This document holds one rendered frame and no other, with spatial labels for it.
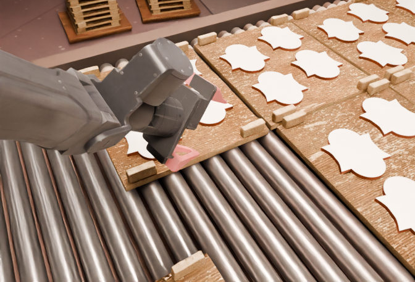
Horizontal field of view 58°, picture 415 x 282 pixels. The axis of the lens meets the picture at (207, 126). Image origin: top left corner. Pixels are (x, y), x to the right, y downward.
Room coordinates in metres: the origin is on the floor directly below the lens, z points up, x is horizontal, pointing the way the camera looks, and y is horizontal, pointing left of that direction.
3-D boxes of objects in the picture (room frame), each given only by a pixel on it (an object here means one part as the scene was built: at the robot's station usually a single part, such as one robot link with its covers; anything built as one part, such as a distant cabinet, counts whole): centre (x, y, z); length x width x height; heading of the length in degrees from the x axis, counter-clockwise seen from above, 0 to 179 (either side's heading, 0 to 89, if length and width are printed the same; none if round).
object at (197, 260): (0.29, 0.03, 0.95); 0.06 x 0.02 x 0.03; 121
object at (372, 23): (1.06, -0.53, 0.94); 0.41 x 0.35 x 0.04; 29
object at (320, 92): (0.90, -0.21, 0.94); 0.41 x 0.35 x 0.04; 28
